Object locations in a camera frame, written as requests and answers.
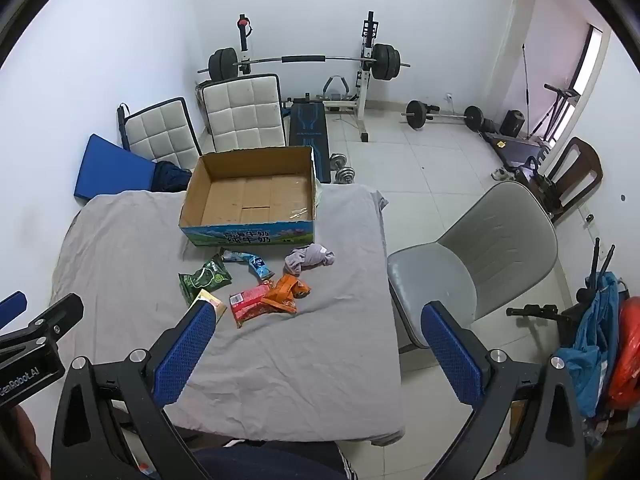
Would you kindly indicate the white quilted chair left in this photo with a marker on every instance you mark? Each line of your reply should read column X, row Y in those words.
column 162, row 132

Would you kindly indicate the green snack bag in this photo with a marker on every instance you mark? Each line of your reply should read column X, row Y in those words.
column 211, row 276

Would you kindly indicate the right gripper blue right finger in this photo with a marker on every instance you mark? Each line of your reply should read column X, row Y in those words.
column 458, row 351

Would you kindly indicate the chrome dumbbell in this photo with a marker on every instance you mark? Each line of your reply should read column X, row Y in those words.
column 342, row 173

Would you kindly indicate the white quilted chair right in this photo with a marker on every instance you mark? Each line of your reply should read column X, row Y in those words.
column 243, row 112

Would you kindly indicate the brown wooden chair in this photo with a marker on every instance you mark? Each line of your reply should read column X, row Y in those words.
column 576, row 174

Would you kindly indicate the yellow tissue pack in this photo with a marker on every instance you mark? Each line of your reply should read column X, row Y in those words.
column 217, row 305

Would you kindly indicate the open cardboard box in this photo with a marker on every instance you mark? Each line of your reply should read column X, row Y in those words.
column 257, row 196

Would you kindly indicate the orange red bag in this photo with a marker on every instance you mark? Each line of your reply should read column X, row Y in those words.
column 623, row 390

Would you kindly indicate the blue foam mat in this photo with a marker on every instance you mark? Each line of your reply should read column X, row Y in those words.
column 108, row 169

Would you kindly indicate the red snack bag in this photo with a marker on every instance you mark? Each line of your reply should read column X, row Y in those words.
column 248, row 304

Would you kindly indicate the dark navy clothing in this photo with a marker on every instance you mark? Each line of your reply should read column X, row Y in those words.
column 169, row 178

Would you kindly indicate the blue bag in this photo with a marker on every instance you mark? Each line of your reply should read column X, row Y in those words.
column 591, row 359

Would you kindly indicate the lilac rolled cloth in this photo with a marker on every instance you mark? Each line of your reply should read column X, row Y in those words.
column 308, row 257

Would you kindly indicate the black workout bench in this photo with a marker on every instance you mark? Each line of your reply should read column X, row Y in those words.
column 307, row 127

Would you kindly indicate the blue snack packet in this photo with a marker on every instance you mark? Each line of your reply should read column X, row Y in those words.
column 254, row 263

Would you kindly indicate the grey office chair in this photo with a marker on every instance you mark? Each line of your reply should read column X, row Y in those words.
column 501, row 247

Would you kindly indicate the white quilted chair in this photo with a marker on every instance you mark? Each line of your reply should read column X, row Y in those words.
column 162, row 132
column 243, row 112

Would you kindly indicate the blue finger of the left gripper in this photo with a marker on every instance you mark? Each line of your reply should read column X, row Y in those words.
column 55, row 322
column 12, row 307

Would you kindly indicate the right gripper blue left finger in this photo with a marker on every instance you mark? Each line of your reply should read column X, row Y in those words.
column 178, row 350

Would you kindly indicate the black speaker box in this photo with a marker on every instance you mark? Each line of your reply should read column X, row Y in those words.
column 512, row 123

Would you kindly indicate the floor barbell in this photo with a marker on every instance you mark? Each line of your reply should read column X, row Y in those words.
column 418, row 113

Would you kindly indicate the treadmill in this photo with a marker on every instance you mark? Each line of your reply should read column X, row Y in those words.
column 513, row 152

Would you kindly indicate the orange snack bag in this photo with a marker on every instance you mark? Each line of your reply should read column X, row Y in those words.
column 283, row 295

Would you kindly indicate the white barbell rack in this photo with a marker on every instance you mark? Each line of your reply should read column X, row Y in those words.
column 368, row 35

